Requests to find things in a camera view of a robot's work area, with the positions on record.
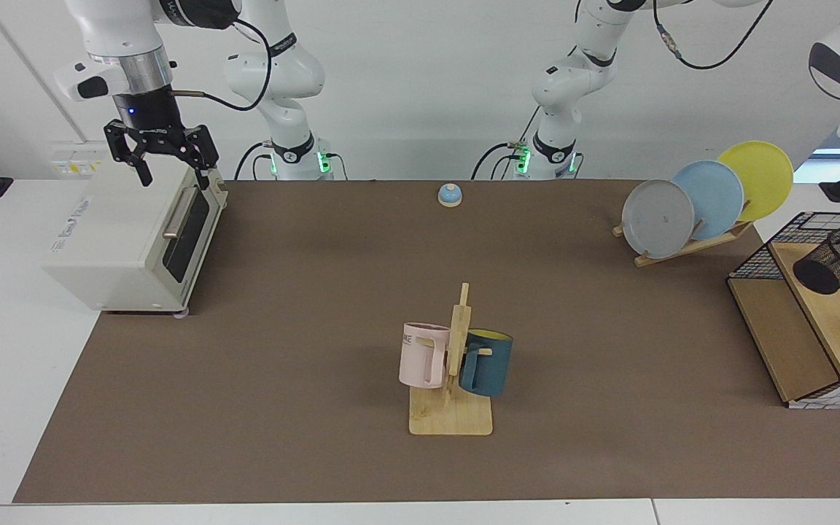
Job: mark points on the pink cup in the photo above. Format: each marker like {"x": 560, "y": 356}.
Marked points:
{"x": 416, "y": 361}

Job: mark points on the light blue plate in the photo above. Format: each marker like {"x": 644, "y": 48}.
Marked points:
{"x": 715, "y": 193}

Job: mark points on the white wall socket panel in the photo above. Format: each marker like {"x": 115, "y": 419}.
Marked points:
{"x": 74, "y": 157}

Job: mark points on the wooden cup stand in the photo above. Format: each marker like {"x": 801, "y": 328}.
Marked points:
{"x": 456, "y": 419}

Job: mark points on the brown table cloth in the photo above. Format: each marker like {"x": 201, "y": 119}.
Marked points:
{"x": 281, "y": 401}

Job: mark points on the wooden plate rack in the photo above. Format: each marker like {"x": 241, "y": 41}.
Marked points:
{"x": 719, "y": 238}

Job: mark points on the pale toaster oven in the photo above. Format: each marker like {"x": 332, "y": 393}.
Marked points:
{"x": 114, "y": 240}

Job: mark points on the dark teal cup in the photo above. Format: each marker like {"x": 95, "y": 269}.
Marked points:
{"x": 489, "y": 368}

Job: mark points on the yellow plate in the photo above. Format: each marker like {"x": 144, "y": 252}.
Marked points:
{"x": 759, "y": 175}

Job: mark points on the small blue round bell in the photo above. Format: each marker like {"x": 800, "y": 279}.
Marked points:
{"x": 450, "y": 195}

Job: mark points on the grey plate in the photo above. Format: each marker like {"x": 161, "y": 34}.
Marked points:
{"x": 657, "y": 219}

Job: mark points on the black mesh pen holder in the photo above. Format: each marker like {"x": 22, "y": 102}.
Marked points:
{"x": 835, "y": 262}

